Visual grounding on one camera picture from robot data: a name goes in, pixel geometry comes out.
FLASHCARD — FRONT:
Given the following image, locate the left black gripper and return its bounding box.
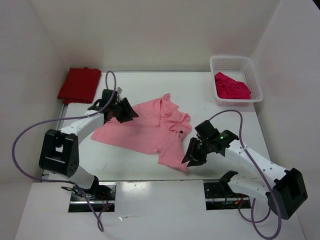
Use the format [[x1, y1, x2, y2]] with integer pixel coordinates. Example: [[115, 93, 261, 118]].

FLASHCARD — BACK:
[[110, 97, 139, 123]]

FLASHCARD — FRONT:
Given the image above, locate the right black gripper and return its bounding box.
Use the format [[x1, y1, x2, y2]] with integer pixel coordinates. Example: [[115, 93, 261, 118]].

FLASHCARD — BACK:
[[181, 136, 212, 167]]

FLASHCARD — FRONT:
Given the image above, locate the light pink t shirt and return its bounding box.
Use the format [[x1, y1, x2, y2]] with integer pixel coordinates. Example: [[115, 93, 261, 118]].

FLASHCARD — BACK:
[[91, 93, 192, 173]]

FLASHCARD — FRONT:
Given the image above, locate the dark red t shirt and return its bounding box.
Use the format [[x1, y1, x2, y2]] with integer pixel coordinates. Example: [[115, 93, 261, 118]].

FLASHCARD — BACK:
[[57, 67, 102, 105]]

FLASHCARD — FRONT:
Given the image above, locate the magenta t shirt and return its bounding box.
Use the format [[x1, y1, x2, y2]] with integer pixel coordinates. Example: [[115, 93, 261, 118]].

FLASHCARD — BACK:
[[214, 72, 251, 100]]

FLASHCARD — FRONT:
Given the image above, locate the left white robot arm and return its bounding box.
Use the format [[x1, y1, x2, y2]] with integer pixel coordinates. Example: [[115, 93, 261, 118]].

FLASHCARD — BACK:
[[39, 97, 139, 200]]

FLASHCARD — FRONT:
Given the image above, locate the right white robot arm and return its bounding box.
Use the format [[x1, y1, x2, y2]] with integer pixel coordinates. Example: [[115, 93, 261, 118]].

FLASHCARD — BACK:
[[182, 130, 308, 220]]

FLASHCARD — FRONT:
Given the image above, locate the white plastic basket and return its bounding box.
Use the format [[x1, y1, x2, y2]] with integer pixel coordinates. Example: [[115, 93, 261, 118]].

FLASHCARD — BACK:
[[209, 55, 264, 107]]

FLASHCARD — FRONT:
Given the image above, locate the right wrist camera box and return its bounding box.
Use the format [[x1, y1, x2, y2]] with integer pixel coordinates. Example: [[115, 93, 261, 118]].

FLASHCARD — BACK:
[[195, 120, 220, 141]]

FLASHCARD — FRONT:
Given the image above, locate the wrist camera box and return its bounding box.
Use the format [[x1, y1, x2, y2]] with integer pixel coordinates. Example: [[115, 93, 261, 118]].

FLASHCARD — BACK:
[[195, 120, 220, 141], [100, 89, 119, 107]]

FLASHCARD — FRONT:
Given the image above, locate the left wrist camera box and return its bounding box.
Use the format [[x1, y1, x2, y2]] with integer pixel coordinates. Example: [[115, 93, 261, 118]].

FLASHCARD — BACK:
[[100, 89, 119, 107]]

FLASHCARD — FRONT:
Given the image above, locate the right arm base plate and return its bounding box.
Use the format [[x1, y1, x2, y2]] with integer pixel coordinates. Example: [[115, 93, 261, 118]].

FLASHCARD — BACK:
[[203, 180, 251, 211]]

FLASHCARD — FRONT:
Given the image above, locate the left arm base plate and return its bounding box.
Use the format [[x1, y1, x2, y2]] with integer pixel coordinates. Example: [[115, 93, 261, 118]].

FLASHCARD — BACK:
[[68, 181, 117, 214]]

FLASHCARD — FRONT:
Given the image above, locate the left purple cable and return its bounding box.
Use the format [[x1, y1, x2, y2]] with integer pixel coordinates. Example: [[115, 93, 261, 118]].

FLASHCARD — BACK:
[[11, 71, 118, 233]]

